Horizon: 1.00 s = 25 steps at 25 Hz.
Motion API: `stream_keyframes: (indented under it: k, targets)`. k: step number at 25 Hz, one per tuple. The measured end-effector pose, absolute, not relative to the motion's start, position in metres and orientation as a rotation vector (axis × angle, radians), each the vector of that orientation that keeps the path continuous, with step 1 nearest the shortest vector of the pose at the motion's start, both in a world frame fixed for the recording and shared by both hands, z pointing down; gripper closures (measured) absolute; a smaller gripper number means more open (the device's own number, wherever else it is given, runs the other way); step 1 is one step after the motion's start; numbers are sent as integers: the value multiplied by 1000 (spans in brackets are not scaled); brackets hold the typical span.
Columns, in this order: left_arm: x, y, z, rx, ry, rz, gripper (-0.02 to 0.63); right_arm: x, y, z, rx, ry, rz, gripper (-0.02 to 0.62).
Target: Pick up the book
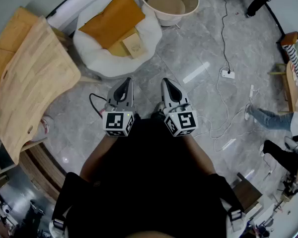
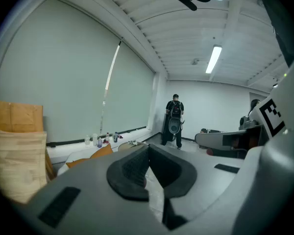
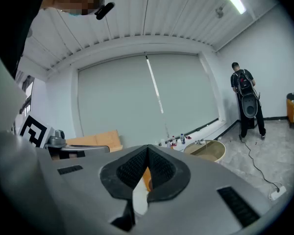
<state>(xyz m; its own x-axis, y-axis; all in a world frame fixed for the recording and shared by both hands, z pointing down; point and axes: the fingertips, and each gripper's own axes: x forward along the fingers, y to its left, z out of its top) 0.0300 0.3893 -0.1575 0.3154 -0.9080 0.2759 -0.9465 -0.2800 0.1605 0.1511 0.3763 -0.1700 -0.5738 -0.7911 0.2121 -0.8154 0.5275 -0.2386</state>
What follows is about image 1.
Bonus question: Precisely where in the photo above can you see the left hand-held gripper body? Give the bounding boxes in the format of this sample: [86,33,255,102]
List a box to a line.
[102,101,136,137]

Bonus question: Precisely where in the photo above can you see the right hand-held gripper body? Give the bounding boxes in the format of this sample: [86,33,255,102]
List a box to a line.
[163,102,198,137]

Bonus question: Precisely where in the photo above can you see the white round cushion seat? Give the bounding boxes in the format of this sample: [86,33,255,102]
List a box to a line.
[73,0,163,79]

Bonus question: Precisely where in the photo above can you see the beige hardcover book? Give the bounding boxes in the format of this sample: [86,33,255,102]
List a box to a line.
[122,32,146,60]

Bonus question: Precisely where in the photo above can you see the person's right forearm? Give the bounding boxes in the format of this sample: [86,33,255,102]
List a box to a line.
[185,132,216,176]

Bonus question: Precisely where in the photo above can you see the person's left forearm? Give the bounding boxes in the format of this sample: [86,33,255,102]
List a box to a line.
[78,132,121,183]

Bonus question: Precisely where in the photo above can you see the round mustard seat cushion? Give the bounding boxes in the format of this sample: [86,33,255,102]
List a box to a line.
[107,27,140,58]

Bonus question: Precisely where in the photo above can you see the white square power strip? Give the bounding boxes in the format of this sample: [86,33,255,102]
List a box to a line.
[222,68,235,80]

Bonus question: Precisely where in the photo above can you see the person's black clothing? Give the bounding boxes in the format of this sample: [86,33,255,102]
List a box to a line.
[51,112,245,238]

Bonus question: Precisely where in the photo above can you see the white and red bucket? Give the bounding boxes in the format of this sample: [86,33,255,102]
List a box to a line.
[30,115,55,143]

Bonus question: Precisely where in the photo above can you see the orange square cushion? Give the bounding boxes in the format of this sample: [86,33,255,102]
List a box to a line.
[78,0,146,50]

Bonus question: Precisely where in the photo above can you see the light wooden table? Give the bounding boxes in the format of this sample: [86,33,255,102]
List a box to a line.
[0,15,82,165]

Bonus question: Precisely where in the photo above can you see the round wooden platform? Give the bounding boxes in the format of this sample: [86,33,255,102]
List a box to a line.
[19,142,67,204]

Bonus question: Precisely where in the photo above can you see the wooden side chair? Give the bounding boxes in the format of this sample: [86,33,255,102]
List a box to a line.
[270,60,298,114]

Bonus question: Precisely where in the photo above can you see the striped cushion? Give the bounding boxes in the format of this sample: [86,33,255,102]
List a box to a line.
[281,31,298,96]

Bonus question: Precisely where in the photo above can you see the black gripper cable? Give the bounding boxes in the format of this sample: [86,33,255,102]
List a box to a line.
[89,92,108,119]

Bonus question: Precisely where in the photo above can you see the tangled white floor cables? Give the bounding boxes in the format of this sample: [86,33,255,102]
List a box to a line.
[195,68,266,154]

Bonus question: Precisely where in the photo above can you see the long black power cable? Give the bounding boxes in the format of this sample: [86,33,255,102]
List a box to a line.
[221,0,233,73]

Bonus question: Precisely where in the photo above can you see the grey strap buckle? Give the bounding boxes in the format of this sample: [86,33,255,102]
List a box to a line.
[229,209,243,222]
[52,218,66,232]

